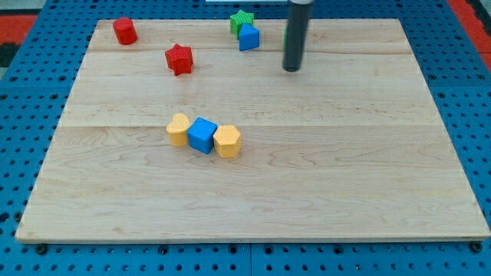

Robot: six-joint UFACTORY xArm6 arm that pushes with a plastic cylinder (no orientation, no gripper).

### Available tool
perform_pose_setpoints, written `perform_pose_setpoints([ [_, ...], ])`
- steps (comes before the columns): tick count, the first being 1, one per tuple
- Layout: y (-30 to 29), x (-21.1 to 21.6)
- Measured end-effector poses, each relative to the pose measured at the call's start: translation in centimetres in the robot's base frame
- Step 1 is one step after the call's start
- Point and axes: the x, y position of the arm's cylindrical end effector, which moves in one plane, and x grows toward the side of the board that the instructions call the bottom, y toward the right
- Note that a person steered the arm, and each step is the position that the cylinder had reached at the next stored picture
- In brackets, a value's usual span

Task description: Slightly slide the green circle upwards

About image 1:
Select green cylinder block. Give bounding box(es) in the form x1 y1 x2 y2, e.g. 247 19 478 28
282 28 288 51

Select yellow hexagon block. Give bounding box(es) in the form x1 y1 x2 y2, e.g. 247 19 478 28
213 125 242 158

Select blue cube block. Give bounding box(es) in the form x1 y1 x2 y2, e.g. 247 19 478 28
187 117 218 154

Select wooden board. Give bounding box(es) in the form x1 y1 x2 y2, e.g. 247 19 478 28
16 19 490 244

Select yellow heart block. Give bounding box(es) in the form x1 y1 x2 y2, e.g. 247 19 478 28
166 113 191 146

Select blue triangle block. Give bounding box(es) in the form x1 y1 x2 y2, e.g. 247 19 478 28
239 23 260 51

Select red star block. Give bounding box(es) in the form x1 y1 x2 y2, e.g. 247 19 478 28
164 44 193 76

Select green star block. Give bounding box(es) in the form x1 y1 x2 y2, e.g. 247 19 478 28
229 10 255 38

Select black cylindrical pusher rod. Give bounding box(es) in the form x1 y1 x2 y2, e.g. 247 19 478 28
282 0 314 72

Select red cylinder block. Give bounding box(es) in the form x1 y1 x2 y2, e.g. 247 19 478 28
113 18 137 45

